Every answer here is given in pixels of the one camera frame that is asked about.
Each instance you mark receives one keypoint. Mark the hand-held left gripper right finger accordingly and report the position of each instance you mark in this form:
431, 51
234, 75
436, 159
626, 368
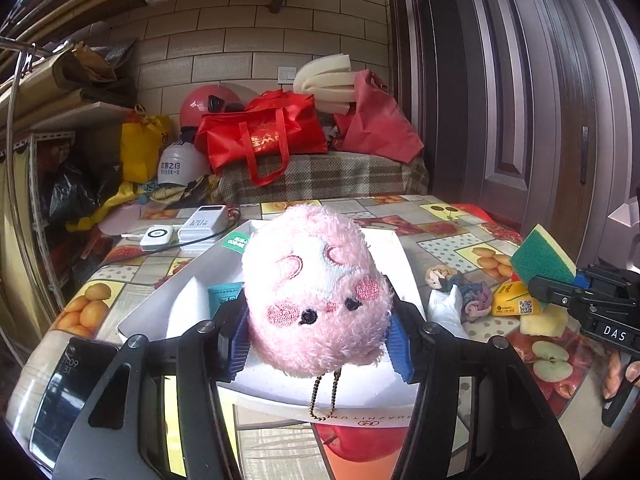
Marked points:
400, 350

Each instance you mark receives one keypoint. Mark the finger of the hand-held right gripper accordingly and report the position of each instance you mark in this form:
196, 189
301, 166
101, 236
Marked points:
550, 290
581, 280

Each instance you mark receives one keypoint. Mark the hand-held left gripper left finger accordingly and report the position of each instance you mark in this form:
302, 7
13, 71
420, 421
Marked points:
235, 345

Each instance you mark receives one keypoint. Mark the green and yellow sponge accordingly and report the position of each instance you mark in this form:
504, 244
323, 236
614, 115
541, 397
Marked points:
537, 255

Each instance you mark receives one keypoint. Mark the yellow tissue packet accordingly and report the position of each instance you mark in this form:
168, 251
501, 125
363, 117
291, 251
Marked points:
510, 300

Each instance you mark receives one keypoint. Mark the teal packet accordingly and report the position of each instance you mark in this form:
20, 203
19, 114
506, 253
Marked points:
222, 296

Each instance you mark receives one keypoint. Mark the white sock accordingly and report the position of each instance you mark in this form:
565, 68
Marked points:
445, 310

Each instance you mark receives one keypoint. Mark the white cardboard box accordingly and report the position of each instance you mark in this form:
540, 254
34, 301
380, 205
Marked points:
395, 260

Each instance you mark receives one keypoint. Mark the pink plush toy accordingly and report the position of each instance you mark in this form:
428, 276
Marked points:
320, 280

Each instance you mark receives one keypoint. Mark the person's right hand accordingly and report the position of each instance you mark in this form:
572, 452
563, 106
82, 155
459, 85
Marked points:
634, 372

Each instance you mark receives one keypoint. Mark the purple embossed metal door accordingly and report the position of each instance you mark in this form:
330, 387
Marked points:
625, 220

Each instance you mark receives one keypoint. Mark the green label card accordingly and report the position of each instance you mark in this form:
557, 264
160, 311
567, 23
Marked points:
235, 242

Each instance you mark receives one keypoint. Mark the red printed flat bag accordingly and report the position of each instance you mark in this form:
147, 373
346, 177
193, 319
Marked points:
472, 208

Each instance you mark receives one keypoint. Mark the fruit print tablecloth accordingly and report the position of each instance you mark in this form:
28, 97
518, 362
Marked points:
440, 240

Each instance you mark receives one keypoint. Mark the white power bank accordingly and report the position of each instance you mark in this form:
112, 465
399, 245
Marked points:
200, 222

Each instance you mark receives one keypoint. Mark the small white charger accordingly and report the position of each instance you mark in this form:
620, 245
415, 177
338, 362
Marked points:
157, 238

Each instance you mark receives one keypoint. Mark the patterned cloth pile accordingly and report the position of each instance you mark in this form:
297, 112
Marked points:
165, 194

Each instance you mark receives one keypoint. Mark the black smartphone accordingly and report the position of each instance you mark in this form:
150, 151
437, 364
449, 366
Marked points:
65, 395

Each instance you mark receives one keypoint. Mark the yellow cloth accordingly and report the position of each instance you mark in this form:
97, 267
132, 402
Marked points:
120, 197

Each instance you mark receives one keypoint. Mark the white helmet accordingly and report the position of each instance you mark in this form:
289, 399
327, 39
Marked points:
180, 165

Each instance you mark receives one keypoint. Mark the plaid covered bench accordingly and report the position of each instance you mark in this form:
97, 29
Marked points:
325, 175

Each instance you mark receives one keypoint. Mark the yellow bag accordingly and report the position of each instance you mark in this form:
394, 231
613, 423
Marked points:
142, 150

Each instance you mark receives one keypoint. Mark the purple panelled door leaf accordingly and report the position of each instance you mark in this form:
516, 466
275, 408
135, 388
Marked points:
465, 85

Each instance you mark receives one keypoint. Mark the black plastic bag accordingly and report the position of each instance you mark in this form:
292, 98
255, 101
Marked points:
75, 190

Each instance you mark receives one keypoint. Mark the pinkish red cloth bag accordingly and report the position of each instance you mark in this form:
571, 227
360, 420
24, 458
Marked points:
380, 125

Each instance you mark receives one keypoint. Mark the red helmet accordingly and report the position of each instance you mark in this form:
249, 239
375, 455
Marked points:
200, 105

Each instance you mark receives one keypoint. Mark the cream foam sheets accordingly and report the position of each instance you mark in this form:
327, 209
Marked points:
325, 77

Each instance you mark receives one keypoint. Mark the metal shelf rack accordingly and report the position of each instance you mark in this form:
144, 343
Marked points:
75, 112

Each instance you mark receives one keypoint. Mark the brown cardboard pieces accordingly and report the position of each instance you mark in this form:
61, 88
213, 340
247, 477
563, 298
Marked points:
85, 67

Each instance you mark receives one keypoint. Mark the white wall switch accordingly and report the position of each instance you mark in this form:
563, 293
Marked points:
288, 75

